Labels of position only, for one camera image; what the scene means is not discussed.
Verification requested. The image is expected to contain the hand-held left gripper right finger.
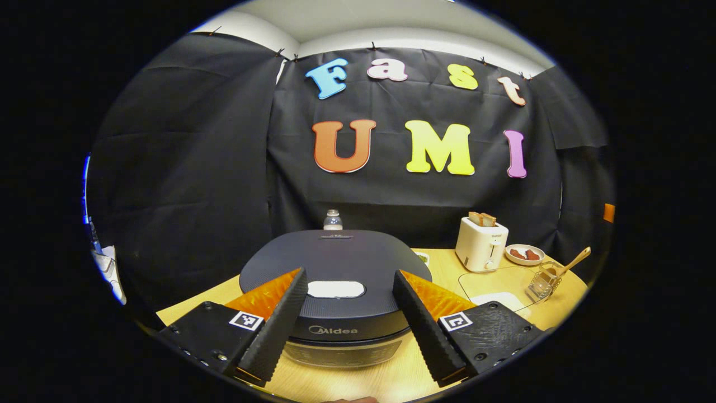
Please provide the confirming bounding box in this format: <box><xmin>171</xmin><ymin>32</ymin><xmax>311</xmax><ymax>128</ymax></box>
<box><xmin>392</xmin><ymin>270</ymin><xmax>544</xmax><ymax>388</ymax></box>

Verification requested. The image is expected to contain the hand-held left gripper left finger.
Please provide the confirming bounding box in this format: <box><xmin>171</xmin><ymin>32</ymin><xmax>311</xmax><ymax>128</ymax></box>
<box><xmin>158</xmin><ymin>267</ymin><xmax>309</xmax><ymax>388</ymax></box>

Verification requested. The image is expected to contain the dark grey rice cooker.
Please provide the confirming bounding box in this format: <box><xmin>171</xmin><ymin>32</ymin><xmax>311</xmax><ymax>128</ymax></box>
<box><xmin>239</xmin><ymin>229</ymin><xmax>433</xmax><ymax>369</ymax></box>

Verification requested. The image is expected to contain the clear plastic container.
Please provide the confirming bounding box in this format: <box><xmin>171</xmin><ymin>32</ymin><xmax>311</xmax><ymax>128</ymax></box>
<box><xmin>458</xmin><ymin>264</ymin><xmax>560</xmax><ymax>314</ymax></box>

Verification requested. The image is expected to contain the white round plate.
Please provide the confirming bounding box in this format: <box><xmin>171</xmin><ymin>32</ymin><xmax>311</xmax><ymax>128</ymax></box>
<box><xmin>505</xmin><ymin>244</ymin><xmax>546</xmax><ymax>266</ymax></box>

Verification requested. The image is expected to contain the white toaster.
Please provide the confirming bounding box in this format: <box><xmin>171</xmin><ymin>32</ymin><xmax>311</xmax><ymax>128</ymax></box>
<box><xmin>455</xmin><ymin>215</ymin><xmax>510</xmax><ymax>273</ymax></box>

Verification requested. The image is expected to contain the white side desk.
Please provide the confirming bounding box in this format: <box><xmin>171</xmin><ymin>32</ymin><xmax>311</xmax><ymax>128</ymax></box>
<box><xmin>92</xmin><ymin>246</ymin><xmax>127</xmax><ymax>306</ymax></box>

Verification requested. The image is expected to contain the black backdrop cloth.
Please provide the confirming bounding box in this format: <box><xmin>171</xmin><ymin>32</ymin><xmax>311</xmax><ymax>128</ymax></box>
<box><xmin>87</xmin><ymin>31</ymin><xmax>616</xmax><ymax>314</ymax></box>

